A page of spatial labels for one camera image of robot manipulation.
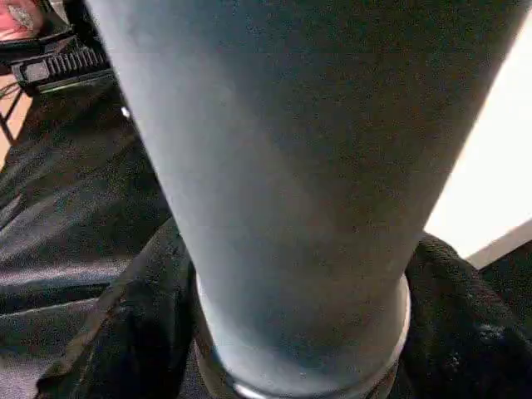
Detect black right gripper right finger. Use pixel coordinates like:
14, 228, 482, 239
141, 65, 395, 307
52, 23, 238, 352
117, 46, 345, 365
389, 232, 532, 399

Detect white plastic table top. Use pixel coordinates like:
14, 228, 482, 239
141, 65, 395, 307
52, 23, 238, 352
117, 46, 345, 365
422, 22, 532, 271

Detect white plastic table leg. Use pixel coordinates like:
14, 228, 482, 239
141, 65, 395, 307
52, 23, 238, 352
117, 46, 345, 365
85, 0, 529, 399

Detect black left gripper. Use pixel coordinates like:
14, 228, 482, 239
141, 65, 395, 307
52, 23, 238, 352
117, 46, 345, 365
10, 0, 114, 96

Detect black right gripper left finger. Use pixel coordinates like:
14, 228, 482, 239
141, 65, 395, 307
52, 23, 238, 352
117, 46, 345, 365
36, 215, 201, 399

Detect black plastic mat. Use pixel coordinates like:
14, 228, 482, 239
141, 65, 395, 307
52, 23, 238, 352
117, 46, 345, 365
0, 24, 532, 399

